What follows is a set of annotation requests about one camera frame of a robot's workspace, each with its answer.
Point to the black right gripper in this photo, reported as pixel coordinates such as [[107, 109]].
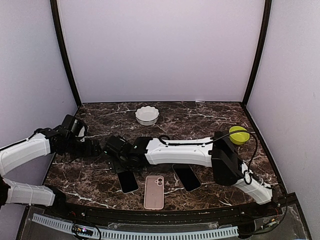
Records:
[[115, 168]]

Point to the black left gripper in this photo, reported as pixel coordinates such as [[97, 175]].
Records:
[[88, 152]]

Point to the silver smartphone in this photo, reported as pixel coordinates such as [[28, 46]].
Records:
[[128, 182]]

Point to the pink phone case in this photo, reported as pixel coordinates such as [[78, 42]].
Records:
[[154, 192]]

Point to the clear phone case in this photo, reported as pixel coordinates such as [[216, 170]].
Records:
[[198, 187]]

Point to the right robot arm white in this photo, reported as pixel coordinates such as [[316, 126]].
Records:
[[217, 153]]

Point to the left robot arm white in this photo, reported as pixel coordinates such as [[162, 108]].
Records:
[[66, 138]]

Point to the white scalloped ceramic bowl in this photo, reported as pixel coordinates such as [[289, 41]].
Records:
[[147, 115]]

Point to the green circuit board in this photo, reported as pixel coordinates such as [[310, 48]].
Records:
[[81, 231]]

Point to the green bowl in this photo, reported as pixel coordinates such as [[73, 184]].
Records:
[[240, 135]]

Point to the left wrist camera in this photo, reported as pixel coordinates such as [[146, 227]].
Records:
[[80, 132]]

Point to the white slotted cable duct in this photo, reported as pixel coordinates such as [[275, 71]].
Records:
[[121, 231]]

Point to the black front rail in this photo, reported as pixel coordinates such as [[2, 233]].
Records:
[[100, 203]]

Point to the black frame post left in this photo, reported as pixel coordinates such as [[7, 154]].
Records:
[[63, 51]]

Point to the black frame post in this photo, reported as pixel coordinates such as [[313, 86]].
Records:
[[63, 51], [259, 52]]

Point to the black frame post right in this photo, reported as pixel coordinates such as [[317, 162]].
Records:
[[259, 52]]

